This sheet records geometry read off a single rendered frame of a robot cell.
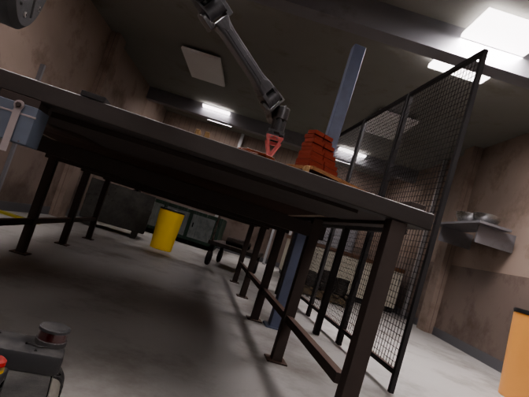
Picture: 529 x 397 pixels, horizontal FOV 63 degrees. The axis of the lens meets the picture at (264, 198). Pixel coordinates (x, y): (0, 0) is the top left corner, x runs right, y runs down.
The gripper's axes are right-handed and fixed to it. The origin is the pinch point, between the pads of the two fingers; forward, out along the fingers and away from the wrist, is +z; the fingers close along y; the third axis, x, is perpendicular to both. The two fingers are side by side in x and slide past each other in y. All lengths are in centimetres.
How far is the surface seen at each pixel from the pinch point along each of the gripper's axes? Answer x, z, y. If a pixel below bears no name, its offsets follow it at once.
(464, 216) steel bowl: 272, -65, -394
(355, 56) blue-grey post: 45, -130, -177
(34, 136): -72, 22, 33
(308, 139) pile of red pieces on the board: 19, -27, -71
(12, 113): -78, 17, 38
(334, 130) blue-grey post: 46, -65, -176
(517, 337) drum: 239, 53, -185
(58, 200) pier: -286, 73, -503
